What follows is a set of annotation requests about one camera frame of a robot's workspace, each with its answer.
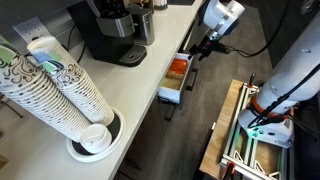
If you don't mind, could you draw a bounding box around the black coffee machine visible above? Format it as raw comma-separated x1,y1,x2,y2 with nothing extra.
66,0,148,68

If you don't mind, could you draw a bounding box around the black coffee machine power cord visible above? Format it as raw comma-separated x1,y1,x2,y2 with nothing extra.
65,24,87,64

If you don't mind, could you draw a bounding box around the white cylindrical container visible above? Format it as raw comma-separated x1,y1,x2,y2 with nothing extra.
153,0,169,11

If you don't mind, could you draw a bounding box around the patterned paper cup stack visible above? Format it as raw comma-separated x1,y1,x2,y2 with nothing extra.
0,34,93,143
26,35,116,127

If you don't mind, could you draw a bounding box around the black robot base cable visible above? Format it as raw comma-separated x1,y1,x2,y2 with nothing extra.
248,63,320,130

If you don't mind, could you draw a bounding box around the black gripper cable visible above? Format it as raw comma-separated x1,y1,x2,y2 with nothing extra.
226,0,292,58

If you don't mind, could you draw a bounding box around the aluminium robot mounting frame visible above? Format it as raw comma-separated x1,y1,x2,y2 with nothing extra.
219,81,294,180

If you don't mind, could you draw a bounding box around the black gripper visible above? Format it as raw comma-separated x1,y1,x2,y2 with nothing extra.
187,39,219,62

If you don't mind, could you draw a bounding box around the white wall power outlet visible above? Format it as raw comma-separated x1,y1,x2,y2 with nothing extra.
12,16,52,44

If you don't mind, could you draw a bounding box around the stainless steel canister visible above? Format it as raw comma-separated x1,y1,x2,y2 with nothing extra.
128,4,156,47

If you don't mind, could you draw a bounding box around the white cup lid stack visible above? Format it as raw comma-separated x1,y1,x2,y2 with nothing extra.
79,123,113,155

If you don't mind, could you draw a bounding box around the white round cup holder ring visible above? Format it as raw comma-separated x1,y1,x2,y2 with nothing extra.
65,107,127,164

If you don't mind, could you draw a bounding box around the tan packets pile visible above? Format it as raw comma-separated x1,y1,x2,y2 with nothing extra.
160,70,185,91

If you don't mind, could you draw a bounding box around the orange black clamp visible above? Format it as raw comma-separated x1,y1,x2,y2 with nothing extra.
222,161,236,180
248,73,257,88

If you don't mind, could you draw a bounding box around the white drawer with orange items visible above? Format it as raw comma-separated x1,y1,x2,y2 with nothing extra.
156,51,200,105

